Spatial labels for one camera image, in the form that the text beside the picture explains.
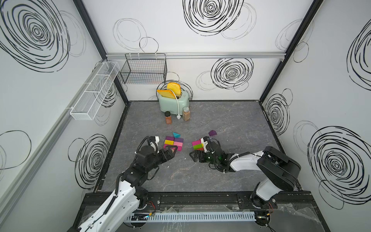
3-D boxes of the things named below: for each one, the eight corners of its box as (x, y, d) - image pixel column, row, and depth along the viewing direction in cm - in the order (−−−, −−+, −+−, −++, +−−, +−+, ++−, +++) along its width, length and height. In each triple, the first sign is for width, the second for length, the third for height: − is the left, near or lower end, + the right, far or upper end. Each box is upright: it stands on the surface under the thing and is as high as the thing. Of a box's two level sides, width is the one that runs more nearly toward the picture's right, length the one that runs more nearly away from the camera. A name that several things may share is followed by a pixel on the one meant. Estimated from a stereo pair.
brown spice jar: (165, 123, 107) (163, 116, 100) (166, 118, 110) (164, 111, 103) (171, 123, 107) (170, 116, 100) (172, 118, 110) (171, 111, 103)
